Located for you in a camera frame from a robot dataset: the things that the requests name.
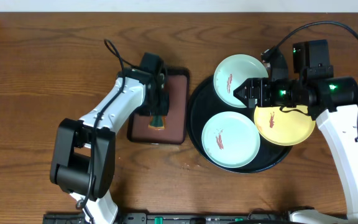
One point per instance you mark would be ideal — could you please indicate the mint plate with smear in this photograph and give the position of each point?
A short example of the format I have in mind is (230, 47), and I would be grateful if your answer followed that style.
(232, 72)

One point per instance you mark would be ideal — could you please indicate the green and orange sponge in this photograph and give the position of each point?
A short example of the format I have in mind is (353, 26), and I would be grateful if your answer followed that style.
(157, 122)

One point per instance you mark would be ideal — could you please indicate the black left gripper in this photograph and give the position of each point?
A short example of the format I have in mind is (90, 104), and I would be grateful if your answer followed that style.
(159, 111)

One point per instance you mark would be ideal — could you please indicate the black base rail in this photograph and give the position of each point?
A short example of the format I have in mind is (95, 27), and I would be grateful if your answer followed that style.
(143, 218)

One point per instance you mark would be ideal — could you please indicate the yellow plate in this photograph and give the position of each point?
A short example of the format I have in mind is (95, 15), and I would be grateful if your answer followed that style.
(284, 126)

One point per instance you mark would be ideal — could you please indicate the brown rectangular tray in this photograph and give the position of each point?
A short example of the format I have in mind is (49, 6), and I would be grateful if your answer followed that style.
(172, 127)

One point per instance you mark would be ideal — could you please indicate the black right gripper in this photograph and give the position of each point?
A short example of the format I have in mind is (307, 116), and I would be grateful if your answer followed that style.
(262, 93)

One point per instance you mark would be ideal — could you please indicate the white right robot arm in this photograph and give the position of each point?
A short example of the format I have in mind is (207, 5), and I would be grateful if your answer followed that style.
(333, 104)

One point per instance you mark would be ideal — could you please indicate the mint plate near front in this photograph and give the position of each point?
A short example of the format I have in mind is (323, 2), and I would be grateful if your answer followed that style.
(230, 139)

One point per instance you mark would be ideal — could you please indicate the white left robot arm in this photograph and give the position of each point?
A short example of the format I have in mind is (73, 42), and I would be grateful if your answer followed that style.
(84, 154)

